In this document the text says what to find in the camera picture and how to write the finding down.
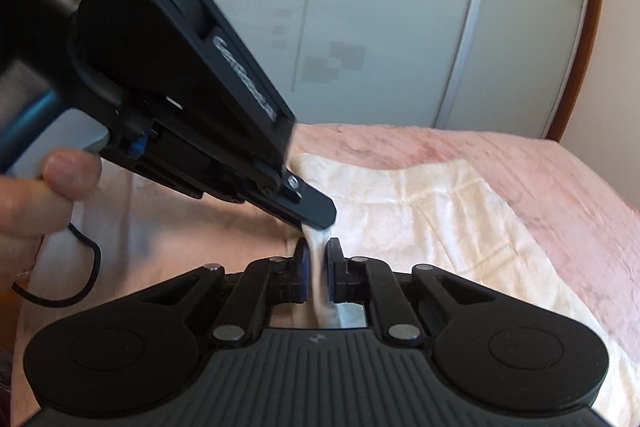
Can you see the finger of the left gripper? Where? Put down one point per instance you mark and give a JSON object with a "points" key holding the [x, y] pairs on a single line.
{"points": [[307, 204]]}

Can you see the white glass wardrobe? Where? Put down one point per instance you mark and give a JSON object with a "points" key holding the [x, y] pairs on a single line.
{"points": [[482, 65]]}

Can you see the pink bed sheet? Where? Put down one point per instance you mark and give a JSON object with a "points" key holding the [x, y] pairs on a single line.
{"points": [[149, 234]]}

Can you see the person's left hand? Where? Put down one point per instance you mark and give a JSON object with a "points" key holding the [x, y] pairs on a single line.
{"points": [[31, 209]]}

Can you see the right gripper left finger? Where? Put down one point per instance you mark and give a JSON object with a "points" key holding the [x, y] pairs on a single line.
{"points": [[252, 295]]}

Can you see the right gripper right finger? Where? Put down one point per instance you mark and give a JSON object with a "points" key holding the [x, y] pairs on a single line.
{"points": [[372, 284]]}

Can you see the cream white pants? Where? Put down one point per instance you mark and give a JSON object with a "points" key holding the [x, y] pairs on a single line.
{"points": [[447, 215]]}

